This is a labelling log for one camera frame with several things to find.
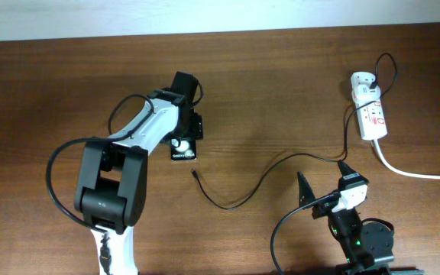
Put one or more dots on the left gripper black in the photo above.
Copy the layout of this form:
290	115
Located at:
195	131

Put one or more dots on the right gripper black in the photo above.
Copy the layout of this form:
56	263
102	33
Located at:
307	193

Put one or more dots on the black smartphone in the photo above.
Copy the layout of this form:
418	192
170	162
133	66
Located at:
183	151

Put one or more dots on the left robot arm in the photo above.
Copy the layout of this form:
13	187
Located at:
112	183

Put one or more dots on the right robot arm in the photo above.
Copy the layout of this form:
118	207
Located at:
366	243

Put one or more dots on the white charger plug adapter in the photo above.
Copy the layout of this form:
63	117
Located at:
362	93

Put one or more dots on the white power strip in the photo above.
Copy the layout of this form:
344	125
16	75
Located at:
370	116

